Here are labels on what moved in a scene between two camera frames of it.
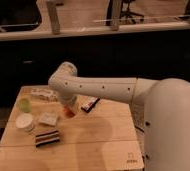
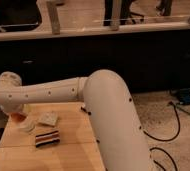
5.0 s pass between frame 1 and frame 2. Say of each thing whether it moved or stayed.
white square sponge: stayed
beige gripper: moved
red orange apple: moved
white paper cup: stayed
